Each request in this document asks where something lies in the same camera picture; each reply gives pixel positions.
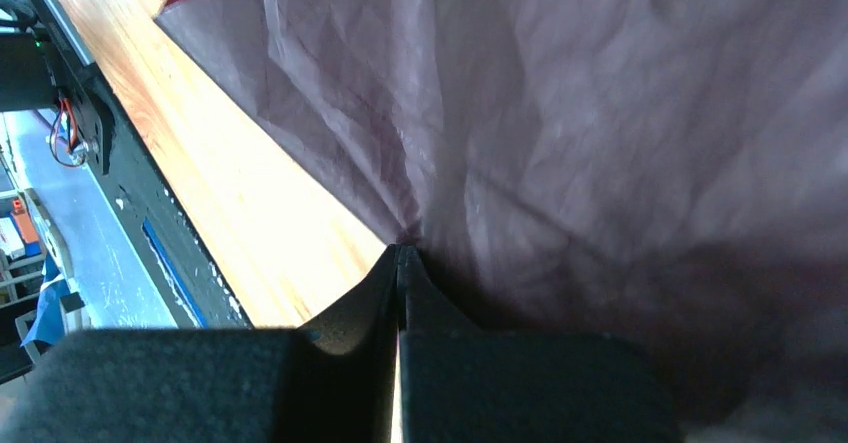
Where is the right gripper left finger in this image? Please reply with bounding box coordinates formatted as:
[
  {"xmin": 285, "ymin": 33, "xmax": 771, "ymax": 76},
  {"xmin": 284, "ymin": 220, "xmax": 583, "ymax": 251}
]
[{"xmin": 1, "ymin": 245, "xmax": 401, "ymax": 442}]

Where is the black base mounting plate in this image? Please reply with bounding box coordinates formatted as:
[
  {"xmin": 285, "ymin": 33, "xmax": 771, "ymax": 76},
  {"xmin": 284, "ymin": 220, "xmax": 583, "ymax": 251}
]
[{"xmin": 45, "ymin": 25, "xmax": 251, "ymax": 328}]

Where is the dark red wrapping paper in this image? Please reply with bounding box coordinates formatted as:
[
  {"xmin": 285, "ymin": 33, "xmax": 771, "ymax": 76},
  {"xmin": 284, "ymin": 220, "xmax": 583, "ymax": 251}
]
[{"xmin": 157, "ymin": 0, "xmax": 847, "ymax": 441}]

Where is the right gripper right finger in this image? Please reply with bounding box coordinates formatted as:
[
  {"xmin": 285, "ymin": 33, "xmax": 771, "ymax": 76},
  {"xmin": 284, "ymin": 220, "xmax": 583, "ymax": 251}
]
[{"xmin": 397, "ymin": 246, "xmax": 682, "ymax": 442}]

